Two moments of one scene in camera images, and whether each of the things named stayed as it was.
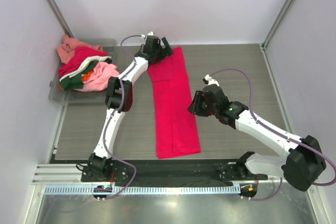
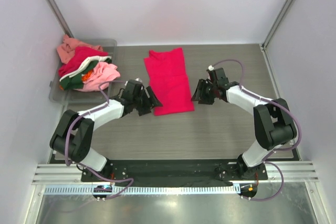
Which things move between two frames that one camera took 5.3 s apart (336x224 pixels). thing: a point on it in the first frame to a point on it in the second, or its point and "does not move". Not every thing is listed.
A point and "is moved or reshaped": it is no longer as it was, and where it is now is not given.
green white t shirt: x=73 y=80 does not move
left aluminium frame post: x=62 y=22 does not move
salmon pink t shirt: x=66 y=50 does not move
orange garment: x=86 y=76 does not move
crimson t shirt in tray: x=80 y=55 does not move
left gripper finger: x=167 y=46 to x=153 y=97
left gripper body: x=161 y=51 to x=146 y=100
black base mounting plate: x=171 y=172 does not move
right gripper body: x=200 y=104 to x=207 y=91
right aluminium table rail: x=276 y=88 does not move
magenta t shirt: x=176 y=132 is moved or reshaped
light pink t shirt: x=103 y=73 does not move
